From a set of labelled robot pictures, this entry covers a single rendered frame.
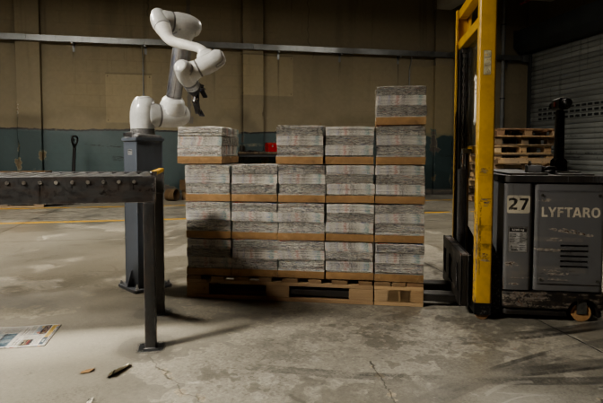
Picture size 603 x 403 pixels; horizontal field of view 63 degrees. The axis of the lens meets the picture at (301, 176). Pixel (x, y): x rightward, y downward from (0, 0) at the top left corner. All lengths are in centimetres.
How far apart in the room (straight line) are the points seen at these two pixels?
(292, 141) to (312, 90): 705
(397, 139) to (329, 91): 720
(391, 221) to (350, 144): 51
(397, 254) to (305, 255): 55
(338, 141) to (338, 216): 45
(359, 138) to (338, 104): 718
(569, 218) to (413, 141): 91
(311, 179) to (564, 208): 138
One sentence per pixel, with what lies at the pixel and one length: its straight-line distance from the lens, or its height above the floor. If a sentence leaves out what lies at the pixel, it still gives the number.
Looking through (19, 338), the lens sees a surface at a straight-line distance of 284.
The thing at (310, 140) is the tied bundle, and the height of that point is 98.
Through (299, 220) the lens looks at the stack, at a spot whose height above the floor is 50.
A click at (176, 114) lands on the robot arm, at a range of 343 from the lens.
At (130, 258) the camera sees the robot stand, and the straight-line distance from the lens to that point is 349.
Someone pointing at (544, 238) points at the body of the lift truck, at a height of 45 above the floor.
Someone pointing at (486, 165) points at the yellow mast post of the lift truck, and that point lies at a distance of 279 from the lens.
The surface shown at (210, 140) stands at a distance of 307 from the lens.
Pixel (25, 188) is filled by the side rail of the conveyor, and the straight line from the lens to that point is 243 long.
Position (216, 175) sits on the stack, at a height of 76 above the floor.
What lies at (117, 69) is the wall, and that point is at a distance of 989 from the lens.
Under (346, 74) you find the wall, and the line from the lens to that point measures 1020.
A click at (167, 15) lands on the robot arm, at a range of 328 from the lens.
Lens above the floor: 91
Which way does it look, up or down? 3 degrees down
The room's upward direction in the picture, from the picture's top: straight up
